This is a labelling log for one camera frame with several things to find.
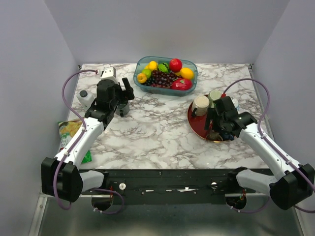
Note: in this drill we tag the orange mandarin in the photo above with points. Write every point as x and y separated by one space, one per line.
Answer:
141 78

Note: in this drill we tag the white bottle black cap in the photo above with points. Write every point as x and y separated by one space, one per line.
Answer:
86 99

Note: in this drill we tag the yellow lemon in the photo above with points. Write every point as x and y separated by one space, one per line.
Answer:
187 73

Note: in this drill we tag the green striped melon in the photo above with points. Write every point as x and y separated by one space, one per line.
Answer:
164 67

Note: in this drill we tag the teal plastic fruit tub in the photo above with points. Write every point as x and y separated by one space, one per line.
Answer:
145 60

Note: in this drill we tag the green lime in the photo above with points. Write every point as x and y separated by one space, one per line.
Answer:
147 72

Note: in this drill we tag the light blue mug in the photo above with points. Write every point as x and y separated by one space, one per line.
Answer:
236 103

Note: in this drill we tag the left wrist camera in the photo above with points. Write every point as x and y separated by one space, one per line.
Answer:
109 73

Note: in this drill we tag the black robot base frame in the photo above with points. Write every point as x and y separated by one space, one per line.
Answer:
172 187

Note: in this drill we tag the green chips bag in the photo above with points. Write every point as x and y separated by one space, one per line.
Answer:
67 129

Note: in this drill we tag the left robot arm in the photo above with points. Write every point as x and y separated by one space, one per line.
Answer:
60 175

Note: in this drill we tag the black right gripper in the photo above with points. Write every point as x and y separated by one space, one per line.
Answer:
212 113

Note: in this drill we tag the cream ceramic mug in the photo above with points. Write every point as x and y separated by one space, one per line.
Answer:
200 106

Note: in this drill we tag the dark blue mug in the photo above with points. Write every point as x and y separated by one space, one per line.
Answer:
226 136

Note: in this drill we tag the red apple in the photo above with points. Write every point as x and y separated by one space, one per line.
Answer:
175 65

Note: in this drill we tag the brown mug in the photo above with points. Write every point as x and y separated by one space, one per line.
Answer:
214 136

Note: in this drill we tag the yellow pear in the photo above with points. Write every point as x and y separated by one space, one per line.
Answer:
152 65

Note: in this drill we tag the light green mug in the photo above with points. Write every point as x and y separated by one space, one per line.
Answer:
214 95

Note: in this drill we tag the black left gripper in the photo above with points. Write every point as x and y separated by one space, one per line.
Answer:
126 95

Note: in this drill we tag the red grape bunch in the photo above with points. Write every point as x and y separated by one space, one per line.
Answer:
163 86

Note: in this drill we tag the dark purple grape bunch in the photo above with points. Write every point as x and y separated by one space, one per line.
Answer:
159 77

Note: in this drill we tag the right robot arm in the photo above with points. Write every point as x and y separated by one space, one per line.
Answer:
290 182

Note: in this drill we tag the red round tray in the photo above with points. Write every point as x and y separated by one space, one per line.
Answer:
197 124

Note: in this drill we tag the dark grey mug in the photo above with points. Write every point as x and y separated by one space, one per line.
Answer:
122 109

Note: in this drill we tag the pink dragon fruit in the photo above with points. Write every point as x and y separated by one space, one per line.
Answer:
181 84

